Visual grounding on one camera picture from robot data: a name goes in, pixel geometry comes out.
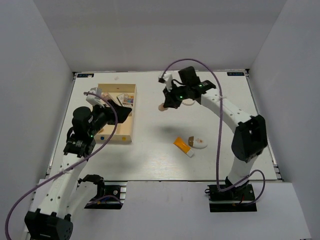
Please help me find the beige makeup sponge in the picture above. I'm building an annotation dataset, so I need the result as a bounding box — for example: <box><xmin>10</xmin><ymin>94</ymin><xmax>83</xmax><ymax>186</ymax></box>
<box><xmin>158</xmin><ymin>103</ymin><xmax>168</xmax><ymax>112</ymax></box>

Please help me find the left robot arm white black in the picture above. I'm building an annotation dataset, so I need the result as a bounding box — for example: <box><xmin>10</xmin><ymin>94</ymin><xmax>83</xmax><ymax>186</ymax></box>
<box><xmin>24</xmin><ymin>99</ymin><xmax>132</xmax><ymax>240</ymax></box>

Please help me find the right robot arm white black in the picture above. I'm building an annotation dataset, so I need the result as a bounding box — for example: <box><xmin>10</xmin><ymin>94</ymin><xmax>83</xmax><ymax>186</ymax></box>
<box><xmin>158</xmin><ymin>66</ymin><xmax>268</xmax><ymax>200</ymax></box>

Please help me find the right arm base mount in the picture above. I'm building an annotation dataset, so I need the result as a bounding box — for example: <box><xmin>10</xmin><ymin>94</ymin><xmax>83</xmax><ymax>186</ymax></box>
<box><xmin>204</xmin><ymin>184</ymin><xmax>257</xmax><ymax>213</ymax></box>

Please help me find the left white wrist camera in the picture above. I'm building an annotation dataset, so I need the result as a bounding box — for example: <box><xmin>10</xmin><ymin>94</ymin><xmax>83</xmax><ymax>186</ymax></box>
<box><xmin>83</xmin><ymin>87</ymin><xmax>104</xmax><ymax>107</ymax></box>

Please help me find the round cream powder puff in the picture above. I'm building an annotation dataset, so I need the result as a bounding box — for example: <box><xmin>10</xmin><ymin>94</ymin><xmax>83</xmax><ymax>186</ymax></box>
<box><xmin>181</xmin><ymin>98</ymin><xmax>196</xmax><ymax>106</ymax></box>

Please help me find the white oval sunscreen bottle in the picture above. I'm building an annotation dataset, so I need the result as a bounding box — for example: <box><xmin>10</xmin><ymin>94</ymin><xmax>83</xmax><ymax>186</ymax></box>
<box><xmin>188</xmin><ymin>136</ymin><xmax>208</xmax><ymax>149</ymax></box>

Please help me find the colourful small eyeshadow palette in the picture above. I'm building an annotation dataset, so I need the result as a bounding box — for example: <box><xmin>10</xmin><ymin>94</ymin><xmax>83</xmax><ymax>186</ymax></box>
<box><xmin>117</xmin><ymin>93</ymin><xmax>135</xmax><ymax>106</ymax></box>

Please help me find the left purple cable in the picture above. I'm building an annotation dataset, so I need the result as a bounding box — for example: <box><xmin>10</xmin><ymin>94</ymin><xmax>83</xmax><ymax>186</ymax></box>
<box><xmin>4</xmin><ymin>91</ymin><xmax>118</xmax><ymax>240</ymax></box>

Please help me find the orange cream tube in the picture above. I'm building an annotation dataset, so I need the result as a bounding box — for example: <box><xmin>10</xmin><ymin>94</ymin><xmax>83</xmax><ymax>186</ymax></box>
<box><xmin>173</xmin><ymin>137</ymin><xmax>194</xmax><ymax>158</ymax></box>

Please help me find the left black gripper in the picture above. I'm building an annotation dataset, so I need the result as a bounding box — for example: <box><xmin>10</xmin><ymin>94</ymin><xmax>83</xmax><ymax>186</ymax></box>
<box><xmin>87</xmin><ymin>99</ymin><xmax>132</xmax><ymax>137</ymax></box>

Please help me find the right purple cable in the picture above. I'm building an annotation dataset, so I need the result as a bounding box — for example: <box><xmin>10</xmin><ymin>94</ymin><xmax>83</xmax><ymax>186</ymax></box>
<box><xmin>159</xmin><ymin>58</ymin><xmax>266</xmax><ymax>203</ymax></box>

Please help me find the purple cable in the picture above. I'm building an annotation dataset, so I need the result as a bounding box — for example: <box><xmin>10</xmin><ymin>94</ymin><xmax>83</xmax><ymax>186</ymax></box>
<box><xmin>4</xmin><ymin>91</ymin><xmax>118</xmax><ymax>240</ymax></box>
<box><xmin>159</xmin><ymin>58</ymin><xmax>266</xmax><ymax>203</ymax></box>

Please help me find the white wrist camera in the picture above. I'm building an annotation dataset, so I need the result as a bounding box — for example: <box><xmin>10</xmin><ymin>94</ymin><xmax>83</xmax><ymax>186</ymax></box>
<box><xmin>158</xmin><ymin>72</ymin><xmax>173</xmax><ymax>92</ymax></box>
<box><xmin>83</xmin><ymin>87</ymin><xmax>104</xmax><ymax>107</ymax></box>

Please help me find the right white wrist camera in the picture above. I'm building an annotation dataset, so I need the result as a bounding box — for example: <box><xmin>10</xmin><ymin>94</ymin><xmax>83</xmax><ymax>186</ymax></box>
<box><xmin>158</xmin><ymin>72</ymin><xmax>173</xmax><ymax>92</ymax></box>

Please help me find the wooden organizer tray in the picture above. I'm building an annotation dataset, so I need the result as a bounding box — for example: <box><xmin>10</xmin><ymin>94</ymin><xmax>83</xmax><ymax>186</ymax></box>
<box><xmin>98</xmin><ymin>83</ymin><xmax>137</xmax><ymax>144</ymax></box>

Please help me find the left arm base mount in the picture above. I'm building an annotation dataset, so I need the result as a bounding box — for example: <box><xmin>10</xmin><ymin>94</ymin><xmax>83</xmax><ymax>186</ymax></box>
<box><xmin>78</xmin><ymin>174</ymin><xmax>127</xmax><ymax>210</ymax></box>

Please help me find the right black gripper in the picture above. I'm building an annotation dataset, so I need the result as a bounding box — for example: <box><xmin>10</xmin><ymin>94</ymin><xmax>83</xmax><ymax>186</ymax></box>
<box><xmin>162</xmin><ymin>82</ymin><xmax>189</xmax><ymax>110</ymax></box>

